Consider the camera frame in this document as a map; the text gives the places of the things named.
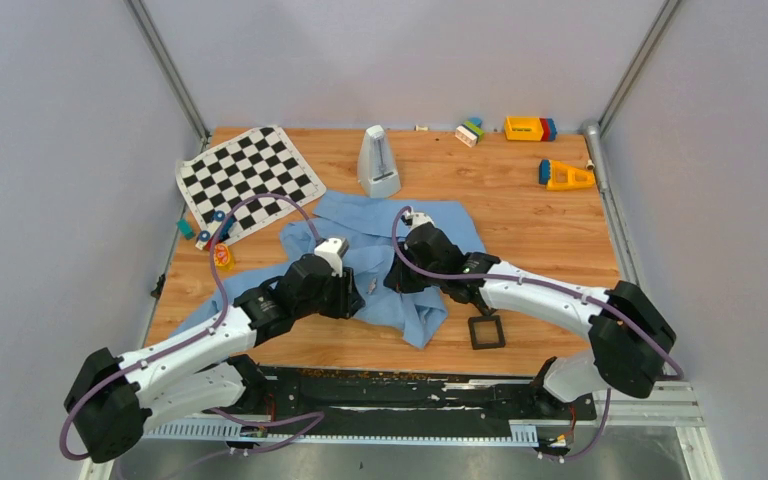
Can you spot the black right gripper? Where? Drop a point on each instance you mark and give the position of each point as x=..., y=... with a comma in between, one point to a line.
x=397, y=280

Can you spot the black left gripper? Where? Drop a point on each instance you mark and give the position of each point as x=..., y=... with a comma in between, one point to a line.
x=348, y=301

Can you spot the silver leaf brooch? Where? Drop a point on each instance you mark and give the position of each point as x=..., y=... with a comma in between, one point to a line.
x=372, y=286

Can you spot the light blue shirt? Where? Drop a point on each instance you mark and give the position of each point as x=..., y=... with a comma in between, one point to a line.
x=366, y=224

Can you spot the black square frame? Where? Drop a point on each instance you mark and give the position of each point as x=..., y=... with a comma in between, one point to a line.
x=486, y=332

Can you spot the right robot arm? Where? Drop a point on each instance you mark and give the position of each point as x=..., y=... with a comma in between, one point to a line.
x=629, y=340

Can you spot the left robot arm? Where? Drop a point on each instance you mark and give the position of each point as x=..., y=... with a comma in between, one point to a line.
x=114, y=399

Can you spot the white metronome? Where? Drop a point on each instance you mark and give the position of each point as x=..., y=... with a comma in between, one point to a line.
x=377, y=172

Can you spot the yellow round toy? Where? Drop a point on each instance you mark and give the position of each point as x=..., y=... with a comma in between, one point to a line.
x=222, y=257

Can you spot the white green blue blocks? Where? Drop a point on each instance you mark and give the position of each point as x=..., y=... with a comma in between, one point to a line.
x=470, y=131

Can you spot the black white checkerboard mat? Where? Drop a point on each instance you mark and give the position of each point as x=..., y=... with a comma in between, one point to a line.
x=260, y=160

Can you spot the teal small block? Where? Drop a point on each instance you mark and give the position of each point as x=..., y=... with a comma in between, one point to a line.
x=185, y=229

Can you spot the yellow blue toy wedge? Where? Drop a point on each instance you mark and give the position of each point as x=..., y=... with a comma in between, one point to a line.
x=558, y=176

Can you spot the grey pipe in corner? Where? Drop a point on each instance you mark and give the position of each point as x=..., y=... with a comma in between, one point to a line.
x=593, y=138

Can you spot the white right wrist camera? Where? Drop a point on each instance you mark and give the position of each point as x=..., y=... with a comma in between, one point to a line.
x=414, y=219

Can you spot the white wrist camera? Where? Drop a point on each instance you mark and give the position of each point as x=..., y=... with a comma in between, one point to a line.
x=414, y=219
x=332, y=250

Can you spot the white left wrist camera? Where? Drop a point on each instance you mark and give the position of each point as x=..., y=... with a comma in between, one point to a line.
x=332, y=250

